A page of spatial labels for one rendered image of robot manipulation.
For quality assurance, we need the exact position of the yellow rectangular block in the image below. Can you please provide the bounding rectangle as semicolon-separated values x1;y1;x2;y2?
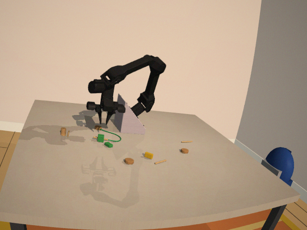
144;152;153;159

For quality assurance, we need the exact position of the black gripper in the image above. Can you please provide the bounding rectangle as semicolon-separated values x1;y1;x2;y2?
86;93;126;125

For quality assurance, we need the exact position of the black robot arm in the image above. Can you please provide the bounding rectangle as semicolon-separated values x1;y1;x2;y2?
88;55;166;116

